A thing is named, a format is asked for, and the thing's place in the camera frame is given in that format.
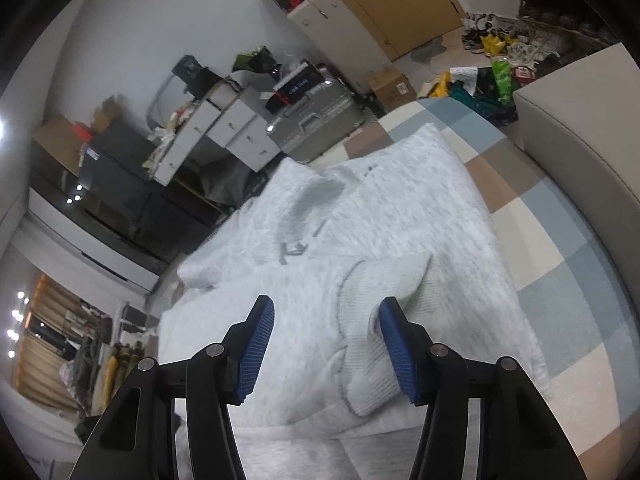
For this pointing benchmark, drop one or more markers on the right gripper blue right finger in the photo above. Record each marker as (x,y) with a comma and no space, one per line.
(407,344)

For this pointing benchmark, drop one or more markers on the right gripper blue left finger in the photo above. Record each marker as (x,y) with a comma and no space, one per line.
(246,345)

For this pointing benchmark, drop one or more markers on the light grey sweatshirt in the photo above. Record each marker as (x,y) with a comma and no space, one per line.
(327,246)

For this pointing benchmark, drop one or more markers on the checkered bed sheet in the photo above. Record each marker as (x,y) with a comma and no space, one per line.
(567,283)

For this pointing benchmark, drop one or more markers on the black refrigerator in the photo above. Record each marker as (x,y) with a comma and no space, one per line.
(162,220)

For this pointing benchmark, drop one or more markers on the white dressing desk with drawers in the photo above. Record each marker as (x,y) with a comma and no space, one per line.
(233,118)

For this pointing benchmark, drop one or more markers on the silver aluminium suitcase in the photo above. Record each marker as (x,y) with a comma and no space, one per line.
(323,116)

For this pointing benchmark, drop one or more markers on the black box on suitcase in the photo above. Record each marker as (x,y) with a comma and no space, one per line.
(293,87)

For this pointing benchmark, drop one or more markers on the grey bed footboard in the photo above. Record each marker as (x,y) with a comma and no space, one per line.
(581,125)

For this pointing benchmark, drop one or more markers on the dark flower bouquet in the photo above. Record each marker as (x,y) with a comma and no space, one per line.
(260,61)

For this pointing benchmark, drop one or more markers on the white small cabinet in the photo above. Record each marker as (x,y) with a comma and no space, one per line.
(342,39)

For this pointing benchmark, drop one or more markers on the wooden shoe rack with shoes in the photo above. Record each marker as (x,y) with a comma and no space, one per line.
(574,16)

